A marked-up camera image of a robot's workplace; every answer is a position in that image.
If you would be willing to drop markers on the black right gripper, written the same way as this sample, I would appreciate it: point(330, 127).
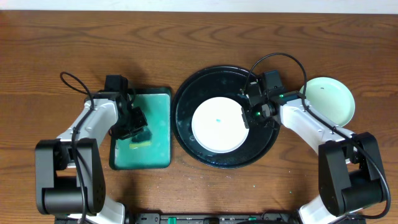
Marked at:
point(246, 117)

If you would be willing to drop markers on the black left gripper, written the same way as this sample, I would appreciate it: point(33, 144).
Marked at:
point(130, 125)

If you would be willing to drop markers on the green and yellow sponge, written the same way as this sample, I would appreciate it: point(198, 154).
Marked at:
point(141, 139)

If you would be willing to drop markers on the white plate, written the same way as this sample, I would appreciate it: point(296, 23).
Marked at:
point(218, 126)

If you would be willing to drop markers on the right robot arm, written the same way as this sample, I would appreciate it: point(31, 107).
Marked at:
point(351, 180)

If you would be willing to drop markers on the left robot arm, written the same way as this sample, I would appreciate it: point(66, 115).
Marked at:
point(69, 179)

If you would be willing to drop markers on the rectangular tray with green water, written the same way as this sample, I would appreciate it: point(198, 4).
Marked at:
point(155, 104)

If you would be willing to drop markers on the round black tray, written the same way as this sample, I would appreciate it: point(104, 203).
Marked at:
point(218, 81)

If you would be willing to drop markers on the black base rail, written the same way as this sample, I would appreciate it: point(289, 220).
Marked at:
point(264, 218)

